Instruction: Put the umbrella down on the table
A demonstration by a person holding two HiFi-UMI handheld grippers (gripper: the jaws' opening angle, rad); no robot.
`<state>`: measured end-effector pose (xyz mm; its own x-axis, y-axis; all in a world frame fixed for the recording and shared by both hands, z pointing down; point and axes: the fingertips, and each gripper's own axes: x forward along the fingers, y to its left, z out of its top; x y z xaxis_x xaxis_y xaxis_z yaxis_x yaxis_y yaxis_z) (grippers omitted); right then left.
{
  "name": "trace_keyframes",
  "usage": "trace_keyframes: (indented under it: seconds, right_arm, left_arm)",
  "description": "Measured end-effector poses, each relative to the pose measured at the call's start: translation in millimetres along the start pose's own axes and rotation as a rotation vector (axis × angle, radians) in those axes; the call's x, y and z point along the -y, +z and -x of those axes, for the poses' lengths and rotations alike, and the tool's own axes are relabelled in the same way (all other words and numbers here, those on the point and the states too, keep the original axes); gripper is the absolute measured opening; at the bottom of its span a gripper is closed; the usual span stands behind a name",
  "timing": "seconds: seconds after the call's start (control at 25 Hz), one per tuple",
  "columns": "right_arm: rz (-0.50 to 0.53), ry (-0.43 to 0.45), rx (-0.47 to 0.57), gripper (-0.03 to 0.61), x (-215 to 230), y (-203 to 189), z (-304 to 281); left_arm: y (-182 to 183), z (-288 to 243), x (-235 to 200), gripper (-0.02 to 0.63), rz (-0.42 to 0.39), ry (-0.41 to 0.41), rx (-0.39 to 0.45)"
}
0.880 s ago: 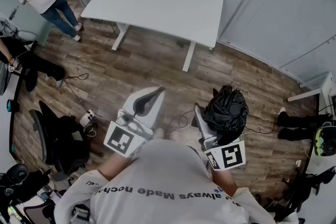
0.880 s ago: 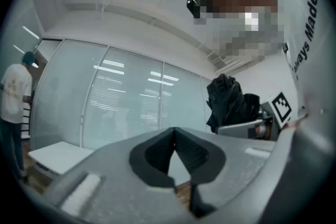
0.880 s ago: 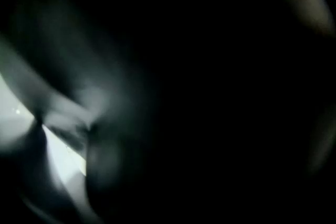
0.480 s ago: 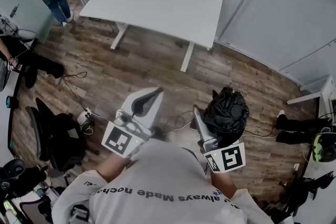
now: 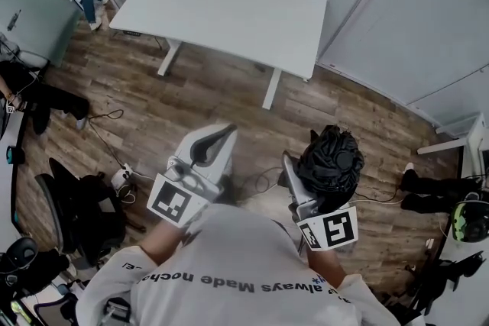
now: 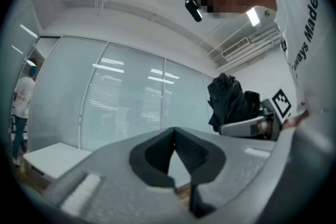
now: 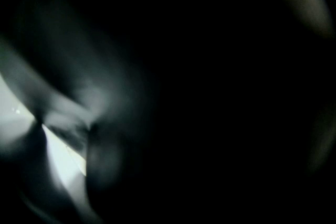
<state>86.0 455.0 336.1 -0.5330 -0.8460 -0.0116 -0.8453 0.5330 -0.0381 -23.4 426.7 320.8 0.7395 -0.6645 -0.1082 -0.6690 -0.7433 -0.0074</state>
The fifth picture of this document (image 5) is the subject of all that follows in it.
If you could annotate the person's left forearm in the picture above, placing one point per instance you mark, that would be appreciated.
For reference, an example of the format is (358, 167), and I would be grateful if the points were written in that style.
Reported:
(162, 244)

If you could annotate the person's white printed t-shirt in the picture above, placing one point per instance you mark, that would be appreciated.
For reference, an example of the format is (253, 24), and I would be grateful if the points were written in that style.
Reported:
(237, 263)

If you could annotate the black backpack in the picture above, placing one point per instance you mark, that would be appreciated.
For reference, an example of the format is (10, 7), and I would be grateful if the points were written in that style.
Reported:
(95, 213)

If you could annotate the white office desk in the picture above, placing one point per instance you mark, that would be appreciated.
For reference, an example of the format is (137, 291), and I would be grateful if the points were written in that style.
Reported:
(470, 137)

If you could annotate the white power strip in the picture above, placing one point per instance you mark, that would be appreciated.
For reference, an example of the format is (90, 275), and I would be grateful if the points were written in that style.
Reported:
(121, 175)

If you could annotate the black mesh office chair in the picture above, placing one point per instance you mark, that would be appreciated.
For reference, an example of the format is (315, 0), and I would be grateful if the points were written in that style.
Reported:
(53, 202)

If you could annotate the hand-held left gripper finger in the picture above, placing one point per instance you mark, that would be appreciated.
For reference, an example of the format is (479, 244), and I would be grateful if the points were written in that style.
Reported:
(227, 160)
(187, 143)

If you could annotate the black green headset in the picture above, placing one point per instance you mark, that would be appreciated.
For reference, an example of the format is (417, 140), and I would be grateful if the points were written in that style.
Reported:
(471, 219)

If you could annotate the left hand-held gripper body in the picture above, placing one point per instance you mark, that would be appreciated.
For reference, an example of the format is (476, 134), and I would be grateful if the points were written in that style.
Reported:
(168, 200)

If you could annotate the purple-edged mesh chair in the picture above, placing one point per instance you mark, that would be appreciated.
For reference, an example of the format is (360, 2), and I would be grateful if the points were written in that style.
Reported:
(53, 311)

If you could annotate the black glove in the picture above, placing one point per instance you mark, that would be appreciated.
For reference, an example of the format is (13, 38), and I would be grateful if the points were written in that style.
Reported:
(451, 273)

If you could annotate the person's right forearm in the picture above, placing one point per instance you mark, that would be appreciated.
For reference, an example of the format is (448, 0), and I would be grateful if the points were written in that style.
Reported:
(324, 267)

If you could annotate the frosted green glass door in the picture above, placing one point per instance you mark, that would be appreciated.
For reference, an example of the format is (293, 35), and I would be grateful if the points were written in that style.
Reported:
(34, 4)

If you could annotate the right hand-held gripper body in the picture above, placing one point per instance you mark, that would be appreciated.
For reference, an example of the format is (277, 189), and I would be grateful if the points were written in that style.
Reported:
(338, 229)

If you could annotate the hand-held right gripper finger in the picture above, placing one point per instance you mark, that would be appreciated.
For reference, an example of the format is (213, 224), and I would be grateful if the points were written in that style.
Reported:
(292, 179)

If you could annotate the white table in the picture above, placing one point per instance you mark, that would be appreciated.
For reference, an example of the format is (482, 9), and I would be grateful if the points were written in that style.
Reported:
(225, 19)

